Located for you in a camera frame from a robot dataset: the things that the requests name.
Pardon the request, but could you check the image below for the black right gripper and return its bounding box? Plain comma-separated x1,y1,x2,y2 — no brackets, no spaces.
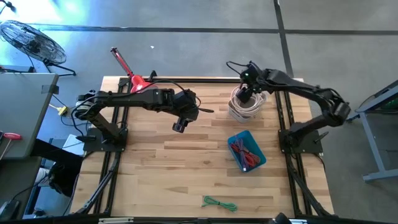
236,77,261,104

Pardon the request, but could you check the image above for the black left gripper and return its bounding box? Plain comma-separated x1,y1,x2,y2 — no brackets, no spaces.
172,88,200,134

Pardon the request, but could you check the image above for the red cable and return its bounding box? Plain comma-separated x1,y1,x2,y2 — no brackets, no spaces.
230,142,261,169

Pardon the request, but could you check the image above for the white plastic bin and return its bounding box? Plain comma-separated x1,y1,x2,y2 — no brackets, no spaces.
227,83,268,124

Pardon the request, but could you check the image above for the blue plastic bin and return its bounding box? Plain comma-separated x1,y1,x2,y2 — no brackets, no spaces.
227,129,267,174

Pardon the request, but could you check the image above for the red desk lamp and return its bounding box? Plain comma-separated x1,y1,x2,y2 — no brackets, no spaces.
110,47,156,94

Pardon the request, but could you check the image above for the white paper sheet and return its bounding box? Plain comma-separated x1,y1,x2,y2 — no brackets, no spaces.
62,134,85,156

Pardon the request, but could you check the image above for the yellow power plug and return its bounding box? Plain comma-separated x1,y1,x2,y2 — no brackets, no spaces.
49,104,69,117

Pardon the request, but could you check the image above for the person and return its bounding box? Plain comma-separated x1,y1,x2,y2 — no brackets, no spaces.
30,139,84,198

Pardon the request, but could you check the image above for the grey side table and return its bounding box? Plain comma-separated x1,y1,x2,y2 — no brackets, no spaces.
0,72,60,160

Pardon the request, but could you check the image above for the black floor fan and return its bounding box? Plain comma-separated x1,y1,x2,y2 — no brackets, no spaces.
0,19,77,77

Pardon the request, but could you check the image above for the black aluminium table frame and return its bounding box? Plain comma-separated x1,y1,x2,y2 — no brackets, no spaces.
75,77,332,218

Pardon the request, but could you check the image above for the green bundled cable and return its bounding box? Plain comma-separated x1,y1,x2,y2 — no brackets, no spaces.
200,195,239,213

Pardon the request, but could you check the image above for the grey metal table frame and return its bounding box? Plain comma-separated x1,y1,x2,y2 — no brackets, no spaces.
355,80,398,184

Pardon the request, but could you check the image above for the red-handled tool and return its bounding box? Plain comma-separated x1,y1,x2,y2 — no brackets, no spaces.
0,131,23,161

